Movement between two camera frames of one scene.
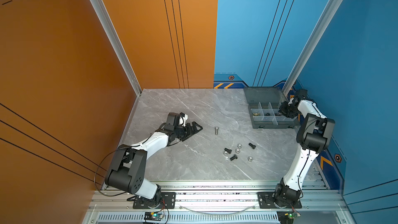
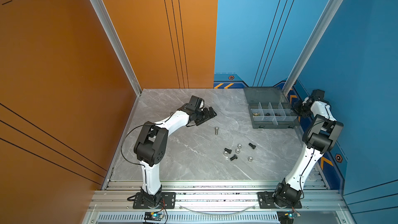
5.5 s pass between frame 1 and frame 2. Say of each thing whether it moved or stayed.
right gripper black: moved
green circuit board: stayed
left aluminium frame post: stayed
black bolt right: stayed
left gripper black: moved
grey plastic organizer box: stayed
